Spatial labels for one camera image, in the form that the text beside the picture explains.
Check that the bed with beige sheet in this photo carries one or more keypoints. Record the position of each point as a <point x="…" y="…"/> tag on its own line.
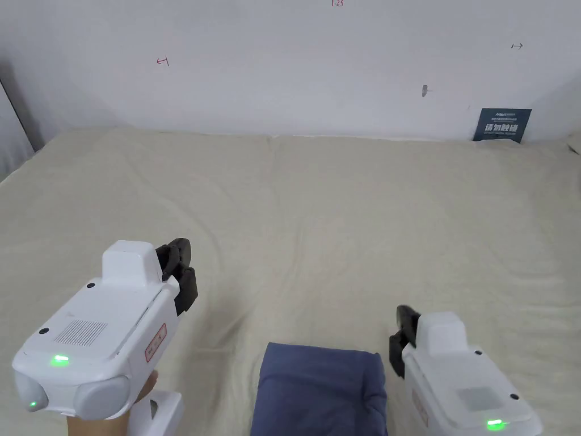
<point x="317" y="218"/>

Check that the dark blue sign card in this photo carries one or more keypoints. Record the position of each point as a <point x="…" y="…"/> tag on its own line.
<point x="501" y="125"/>

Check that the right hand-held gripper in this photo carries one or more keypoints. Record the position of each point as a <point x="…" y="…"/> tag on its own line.
<point x="458" y="381"/>

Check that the dark blue folded garment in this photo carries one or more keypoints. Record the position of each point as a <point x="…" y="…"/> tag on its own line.
<point x="317" y="390"/>

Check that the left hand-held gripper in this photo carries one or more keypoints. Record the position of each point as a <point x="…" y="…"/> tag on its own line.
<point x="104" y="318"/>

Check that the person's left hand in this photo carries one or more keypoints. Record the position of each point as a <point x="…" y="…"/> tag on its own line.
<point x="102" y="427"/>

